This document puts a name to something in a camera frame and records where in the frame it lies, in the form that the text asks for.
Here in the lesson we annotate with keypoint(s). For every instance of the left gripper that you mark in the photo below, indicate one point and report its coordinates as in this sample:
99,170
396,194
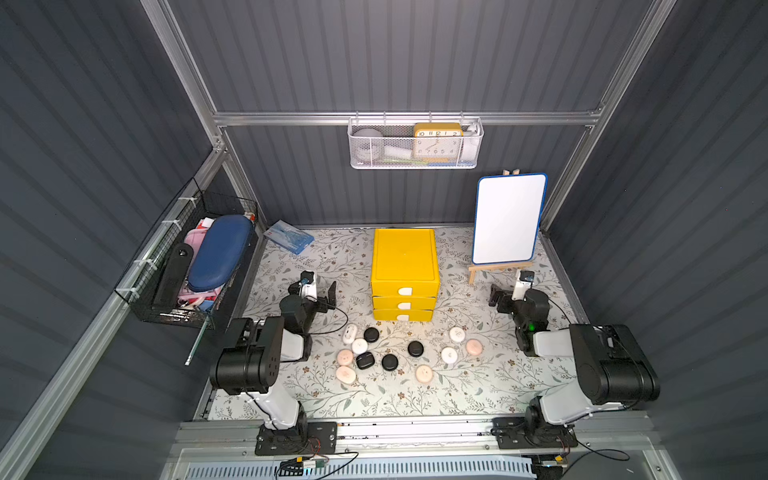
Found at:
321,303

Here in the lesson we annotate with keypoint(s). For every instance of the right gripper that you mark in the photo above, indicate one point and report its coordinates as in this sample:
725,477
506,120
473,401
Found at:
504,301

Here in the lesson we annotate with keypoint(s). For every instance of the pink round earphone case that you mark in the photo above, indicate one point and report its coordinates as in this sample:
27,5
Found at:
424,374
474,347

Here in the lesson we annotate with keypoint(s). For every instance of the white round earphone case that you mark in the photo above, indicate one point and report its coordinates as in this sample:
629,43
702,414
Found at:
449,355
359,346
457,334

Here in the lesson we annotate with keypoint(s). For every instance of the yellow drawer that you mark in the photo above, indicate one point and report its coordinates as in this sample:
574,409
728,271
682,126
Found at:
403,315
404,303
405,288

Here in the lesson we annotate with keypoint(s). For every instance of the pink oval earphone case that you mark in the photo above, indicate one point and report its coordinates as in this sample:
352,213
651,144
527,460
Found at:
346,375

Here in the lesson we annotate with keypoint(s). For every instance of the yellow drawer cabinet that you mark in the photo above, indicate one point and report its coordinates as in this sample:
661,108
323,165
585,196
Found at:
405,255

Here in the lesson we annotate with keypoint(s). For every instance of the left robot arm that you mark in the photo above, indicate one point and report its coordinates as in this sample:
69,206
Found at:
254,351

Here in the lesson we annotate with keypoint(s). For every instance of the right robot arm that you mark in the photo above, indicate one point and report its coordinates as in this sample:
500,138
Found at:
612,371

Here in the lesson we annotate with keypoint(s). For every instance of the wooden easel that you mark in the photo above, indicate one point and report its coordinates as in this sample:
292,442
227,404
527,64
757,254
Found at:
498,268

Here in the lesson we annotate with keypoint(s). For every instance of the white oblong earphone case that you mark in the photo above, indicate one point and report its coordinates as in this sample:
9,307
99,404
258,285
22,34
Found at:
350,335

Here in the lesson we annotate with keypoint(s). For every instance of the black round earphone case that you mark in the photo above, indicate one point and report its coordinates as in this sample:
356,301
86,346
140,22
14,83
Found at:
415,349
371,335

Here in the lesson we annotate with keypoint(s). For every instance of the black square earphone case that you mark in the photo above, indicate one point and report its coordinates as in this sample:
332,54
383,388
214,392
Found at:
365,360

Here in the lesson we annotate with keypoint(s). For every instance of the blue oval case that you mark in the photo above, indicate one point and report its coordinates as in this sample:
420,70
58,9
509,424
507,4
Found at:
219,253

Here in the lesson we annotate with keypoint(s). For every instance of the black oval earphone case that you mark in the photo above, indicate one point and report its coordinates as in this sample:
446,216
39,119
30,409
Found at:
389,362

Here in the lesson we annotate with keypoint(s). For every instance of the pink item in basket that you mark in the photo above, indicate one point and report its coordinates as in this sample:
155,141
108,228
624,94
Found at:
194,238

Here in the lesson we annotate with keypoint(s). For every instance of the black remote in basket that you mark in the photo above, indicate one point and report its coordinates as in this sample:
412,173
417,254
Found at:
173,276

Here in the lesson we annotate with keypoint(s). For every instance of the white tape roll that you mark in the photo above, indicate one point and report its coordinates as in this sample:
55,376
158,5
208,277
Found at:
367,145

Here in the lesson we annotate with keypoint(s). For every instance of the yellow alarm clock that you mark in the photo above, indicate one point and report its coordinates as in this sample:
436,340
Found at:
440,142

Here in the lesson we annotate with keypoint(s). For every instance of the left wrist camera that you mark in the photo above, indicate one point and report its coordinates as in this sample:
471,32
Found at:
308,286

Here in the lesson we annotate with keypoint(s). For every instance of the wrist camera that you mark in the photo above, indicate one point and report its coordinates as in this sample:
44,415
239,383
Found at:
308,286
523,282

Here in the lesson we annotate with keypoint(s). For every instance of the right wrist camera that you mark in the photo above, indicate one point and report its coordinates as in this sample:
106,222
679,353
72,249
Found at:
523,282

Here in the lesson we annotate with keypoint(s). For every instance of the white board blue frame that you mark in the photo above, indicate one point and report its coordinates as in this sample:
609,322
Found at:
509,219

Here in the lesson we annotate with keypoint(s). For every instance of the black wire side basket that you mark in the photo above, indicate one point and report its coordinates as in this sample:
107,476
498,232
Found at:
196,208

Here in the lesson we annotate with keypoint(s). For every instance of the white wire wall basket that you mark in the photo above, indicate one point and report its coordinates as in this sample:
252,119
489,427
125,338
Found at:
398,144

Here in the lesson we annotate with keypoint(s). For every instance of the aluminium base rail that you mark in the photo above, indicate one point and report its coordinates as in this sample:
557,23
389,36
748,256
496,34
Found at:
408,436

